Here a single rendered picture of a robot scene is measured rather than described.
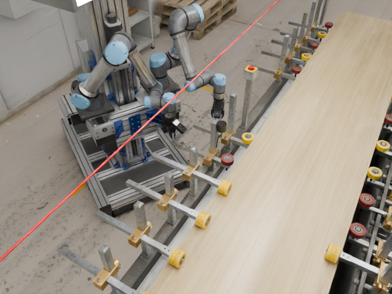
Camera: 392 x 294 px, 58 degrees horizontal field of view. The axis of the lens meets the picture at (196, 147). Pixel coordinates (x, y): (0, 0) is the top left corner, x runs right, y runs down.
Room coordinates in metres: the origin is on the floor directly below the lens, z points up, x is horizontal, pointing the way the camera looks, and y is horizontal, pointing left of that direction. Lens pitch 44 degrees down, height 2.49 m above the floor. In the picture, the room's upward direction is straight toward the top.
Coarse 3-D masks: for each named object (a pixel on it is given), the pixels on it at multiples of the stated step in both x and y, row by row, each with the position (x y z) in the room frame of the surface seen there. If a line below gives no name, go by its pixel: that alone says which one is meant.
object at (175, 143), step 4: (172, 144) 1.76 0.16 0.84; (176, 144) 1.74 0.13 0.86; (180, 148) 1.72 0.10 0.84; (184, 148) 1.71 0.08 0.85; (188, 148) 1.70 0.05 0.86; (200, 152) 1.66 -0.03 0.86; (204, 152) 1.66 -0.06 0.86; (200, 156) 1.65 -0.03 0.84; (204, 156) 1.63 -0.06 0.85; (212, 160) 1.60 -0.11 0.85; (216, 160) 1.59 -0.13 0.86; (220, 160) 1.59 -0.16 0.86; (220, 164) 1.57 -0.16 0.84; (228, 168) 1.54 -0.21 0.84
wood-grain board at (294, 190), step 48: (336, 48) 2.98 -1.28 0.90; (384, 48) 2.98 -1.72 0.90; (288, 96) 2.23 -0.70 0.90; (336, 96) 2.23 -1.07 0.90; (384, 96) 2.24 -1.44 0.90; (288, 144) 1.70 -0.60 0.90; (336, 144) 1.70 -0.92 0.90; (240, 192) 1.29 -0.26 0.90; (288, 192) 1.29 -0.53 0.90; (336, 192) 1.29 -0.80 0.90; (192, 240) 0.98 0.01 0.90; (240, 240) 0.98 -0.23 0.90; (288, 240) 0.98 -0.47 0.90; (336, 240) 0.98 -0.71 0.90; (192, 288) 0.73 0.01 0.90; (240, 288) 0.73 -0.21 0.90; (288, 288) 0.73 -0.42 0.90
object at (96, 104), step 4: (96, 96) 1.90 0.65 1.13; (100, 96) 1.94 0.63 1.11; (92, 100) 1.88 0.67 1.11; (96, 100) 1.89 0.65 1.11; (100, 100) 1.92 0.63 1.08; (92, 104) 1.87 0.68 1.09; (96, 104) 1.88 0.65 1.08; (100, 104) 1.90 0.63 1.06; (88, 108) 1.86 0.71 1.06; (92, 108) 1.86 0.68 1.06; (96, 108) 1.87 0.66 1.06; (100, 108) 1.89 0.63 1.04
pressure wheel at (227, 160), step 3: (222, 156) 1.58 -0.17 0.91; (225, 156) 1.58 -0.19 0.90; (228, 156) 1.58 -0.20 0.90; (231, 156) 1.58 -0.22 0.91; (222, 159) 1.55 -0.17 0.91; (225, 159) 1.55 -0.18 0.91; (228, 159) 1.56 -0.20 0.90; (231, 159) 1.55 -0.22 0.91; (222, 162) 1.54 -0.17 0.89; (225, 162) 1.53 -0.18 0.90; (228, 162) 1.53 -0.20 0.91; (231, 162) 1.53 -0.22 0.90; (225, 165) 1.53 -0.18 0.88; (228, 165) 1.53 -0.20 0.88
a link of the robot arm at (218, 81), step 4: (216, 76) 1.89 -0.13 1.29; (220, 76) 1.89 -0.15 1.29; (224, 76) 1.89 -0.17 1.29; (212, 80) 1.90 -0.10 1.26; (216, 80) 1.87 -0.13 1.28; (220, 80) 1.86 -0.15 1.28; (224, 80) 1.87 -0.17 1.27; (212, 84) 1.89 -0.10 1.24; (216, 84) 1.86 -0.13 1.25; (220, 84) 1.86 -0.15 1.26; (224, 84) 1.87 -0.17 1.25; (216, 88) 1.86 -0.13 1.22; (220, 88) 1.86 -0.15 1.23; (224, 88) 1.87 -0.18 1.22; (216, 92) 1.86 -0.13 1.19; (220, 92) 1.86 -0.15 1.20; (224, 92) 1.88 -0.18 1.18
